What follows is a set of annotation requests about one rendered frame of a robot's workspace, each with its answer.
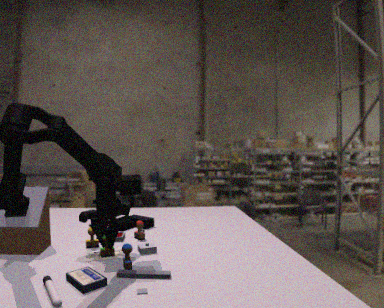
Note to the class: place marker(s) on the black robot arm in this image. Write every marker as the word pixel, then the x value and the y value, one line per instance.
pixel 101 169

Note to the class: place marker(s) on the black stamp pad tin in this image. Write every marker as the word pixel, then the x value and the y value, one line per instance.
pixel 86 279

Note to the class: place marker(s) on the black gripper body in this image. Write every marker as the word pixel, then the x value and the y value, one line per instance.
pixel 106 209

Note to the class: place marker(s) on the dark red ink pad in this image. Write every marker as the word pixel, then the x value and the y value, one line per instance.
pixel 120 237

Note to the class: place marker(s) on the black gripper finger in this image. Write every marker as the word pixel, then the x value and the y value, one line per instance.
pixel 99 232
pixel 110 236

